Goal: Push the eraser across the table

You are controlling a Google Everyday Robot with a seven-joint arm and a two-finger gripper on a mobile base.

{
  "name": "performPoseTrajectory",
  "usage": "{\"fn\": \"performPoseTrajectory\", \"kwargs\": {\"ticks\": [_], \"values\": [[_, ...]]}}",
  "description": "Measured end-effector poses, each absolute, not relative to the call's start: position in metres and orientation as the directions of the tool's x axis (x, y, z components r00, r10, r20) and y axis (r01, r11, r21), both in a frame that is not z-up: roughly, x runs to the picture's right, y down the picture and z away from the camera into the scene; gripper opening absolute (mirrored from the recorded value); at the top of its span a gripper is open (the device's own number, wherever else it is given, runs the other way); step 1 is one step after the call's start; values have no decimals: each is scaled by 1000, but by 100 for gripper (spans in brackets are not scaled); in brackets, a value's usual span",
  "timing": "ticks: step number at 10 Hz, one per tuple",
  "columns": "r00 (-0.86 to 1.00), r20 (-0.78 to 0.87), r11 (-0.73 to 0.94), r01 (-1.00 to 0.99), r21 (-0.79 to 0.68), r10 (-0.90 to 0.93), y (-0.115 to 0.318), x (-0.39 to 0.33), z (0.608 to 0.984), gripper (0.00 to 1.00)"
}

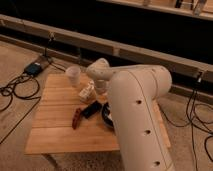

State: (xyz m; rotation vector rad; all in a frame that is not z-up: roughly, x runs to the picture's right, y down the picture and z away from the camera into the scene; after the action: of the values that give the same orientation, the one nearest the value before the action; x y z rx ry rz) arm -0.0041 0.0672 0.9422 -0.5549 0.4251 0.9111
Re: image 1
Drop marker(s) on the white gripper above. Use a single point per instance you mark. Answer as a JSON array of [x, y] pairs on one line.
[[87, 94]]

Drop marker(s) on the black rectangular eraser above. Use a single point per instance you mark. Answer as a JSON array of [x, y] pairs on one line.
[[91, 109]]

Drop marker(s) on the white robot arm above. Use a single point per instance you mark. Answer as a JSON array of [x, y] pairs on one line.
[[130, 92]]

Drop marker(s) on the red marker pen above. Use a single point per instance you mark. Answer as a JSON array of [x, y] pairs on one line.
[[76, 118]]

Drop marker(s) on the black bowl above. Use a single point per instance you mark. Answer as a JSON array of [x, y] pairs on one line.
[[105, 113]]

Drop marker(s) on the wooden slatted table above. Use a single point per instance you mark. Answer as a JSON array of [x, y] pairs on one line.
[[52, 130]]

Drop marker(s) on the black power adapter box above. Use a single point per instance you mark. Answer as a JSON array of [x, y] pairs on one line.
[[33, 69]]

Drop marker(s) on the long wooden shelf rail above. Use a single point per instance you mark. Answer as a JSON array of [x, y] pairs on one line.
[[186, 67]]

